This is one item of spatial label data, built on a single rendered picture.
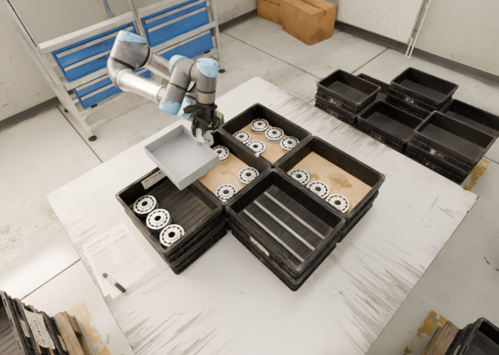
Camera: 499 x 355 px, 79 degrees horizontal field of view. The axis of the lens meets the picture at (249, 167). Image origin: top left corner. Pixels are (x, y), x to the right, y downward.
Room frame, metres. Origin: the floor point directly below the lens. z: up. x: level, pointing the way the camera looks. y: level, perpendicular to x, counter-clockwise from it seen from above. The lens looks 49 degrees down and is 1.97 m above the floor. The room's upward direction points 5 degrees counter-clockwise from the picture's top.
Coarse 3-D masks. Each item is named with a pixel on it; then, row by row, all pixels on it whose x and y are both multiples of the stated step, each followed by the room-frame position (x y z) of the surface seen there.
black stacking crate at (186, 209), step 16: (128, 192) 0.85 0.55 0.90; (144, 192) 0.88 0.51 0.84; (160, 192) 0.89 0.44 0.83; (176, 192) 0.88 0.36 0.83; (192, 192) 0.87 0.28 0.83; (160, 208) 0.80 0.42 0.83; (176, 208) 0.79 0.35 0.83; (192, 208) 0.78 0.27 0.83; (208, 208) 0.78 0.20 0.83; (144, 224) 0.72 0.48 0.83; (176, 224) 0.70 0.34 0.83; (192, 224) 0.70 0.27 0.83; (208, 224) 0.66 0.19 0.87; (192, 240) 0.61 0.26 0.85; (176, 256) 0.55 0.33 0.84
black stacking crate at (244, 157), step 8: (216, 136) 1.18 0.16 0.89; (216, 144) 1.17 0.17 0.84; (224, 144) 1.15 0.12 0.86; (232, 144) 1.09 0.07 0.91; (232, 152) 1.10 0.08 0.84; (240, 152) 1.05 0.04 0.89; (248, 160) 1.01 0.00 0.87; (256, 160) 0.96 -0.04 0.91; (256, 168) 0.97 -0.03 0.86; (264, 168) 0.92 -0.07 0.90; (224, 208) 0.73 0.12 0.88; (224, 216) 0.73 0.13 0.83
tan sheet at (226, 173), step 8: (232, 160) 1.06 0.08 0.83; (240, 160) 1.05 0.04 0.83; (216, 168) 1.01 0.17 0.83; (224, 168) 1.01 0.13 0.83; (232, 168) 1.00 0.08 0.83; (240, 168) 1.00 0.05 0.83; (208, 176) 0.96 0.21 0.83; (216, 176) 0.96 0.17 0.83; (224, 176) 0.95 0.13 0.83; (232, 176) 0.95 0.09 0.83; (208, 184) 0.91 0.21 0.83; (216, 184) 0.91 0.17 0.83; (232, 184) 0.90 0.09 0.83; (240, 184) 0.90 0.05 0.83
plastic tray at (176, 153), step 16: (176, 128) 1.03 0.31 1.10; (160, 144) 0.98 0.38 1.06; (176, 144) 0.98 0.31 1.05; (192, 144) 0.97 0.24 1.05; (160, 160) 0.89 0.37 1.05; (176, 160) 0.88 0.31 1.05; (192, 160) 0.87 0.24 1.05; (208, 160) 0.86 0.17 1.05; (176, 176) 0.79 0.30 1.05; (192, 176) 0.76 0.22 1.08
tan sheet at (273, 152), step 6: (246, 126) 1.31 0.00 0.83; (270, 126) 1.29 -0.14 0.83; (252, 138) 1.21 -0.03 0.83; (258, 138) 1.20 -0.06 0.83; (264, 138) 1.20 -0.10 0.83; (270, 144) 1.15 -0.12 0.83; (276, 144) 1.15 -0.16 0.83; (270, 150) 1.11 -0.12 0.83; (276, 150) 1.10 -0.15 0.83; (264, 156) 1.07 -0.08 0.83; (270, 156) 1.06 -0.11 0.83; (276, 156) 1.06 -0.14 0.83
